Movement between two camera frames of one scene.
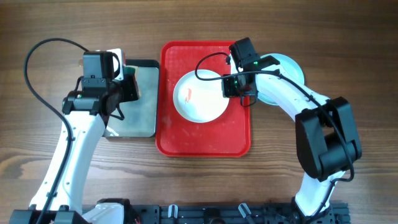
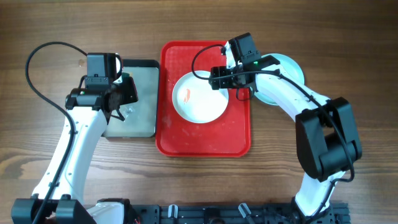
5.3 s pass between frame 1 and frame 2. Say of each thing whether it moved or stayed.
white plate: stayed
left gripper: stayed
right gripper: moved
